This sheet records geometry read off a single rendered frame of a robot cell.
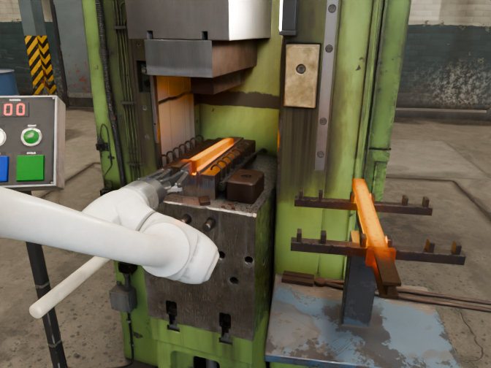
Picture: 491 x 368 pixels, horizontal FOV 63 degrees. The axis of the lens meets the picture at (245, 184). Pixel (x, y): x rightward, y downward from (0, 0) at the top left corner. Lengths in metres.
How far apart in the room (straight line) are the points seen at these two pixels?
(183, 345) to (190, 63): 0.93
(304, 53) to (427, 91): 6.27
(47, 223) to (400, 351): 0.73
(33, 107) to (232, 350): 0.99
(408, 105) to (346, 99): 6.16
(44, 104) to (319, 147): 0.84
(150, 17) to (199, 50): 0.16
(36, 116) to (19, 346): 1.25
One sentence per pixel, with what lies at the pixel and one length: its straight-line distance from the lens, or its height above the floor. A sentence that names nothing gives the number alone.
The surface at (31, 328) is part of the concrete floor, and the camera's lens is 2.35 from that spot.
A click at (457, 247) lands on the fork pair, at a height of 1.03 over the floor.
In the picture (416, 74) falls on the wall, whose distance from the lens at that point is 7.27.
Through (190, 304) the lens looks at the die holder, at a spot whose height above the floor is 0.56.
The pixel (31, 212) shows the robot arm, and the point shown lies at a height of 1.17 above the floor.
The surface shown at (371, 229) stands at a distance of 0.81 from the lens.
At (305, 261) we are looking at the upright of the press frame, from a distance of 1.37.
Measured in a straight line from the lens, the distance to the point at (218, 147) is 1.36.
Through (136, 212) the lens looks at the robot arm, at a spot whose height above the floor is 1.05.
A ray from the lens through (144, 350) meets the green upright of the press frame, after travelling 1.93.
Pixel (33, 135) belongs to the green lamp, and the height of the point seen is 1.09.
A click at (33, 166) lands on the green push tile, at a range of 1.32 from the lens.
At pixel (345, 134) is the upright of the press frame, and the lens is 1.20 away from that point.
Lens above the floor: 1.39
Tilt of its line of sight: 21 degrees down
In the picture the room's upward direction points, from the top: 1 degrees clockwise
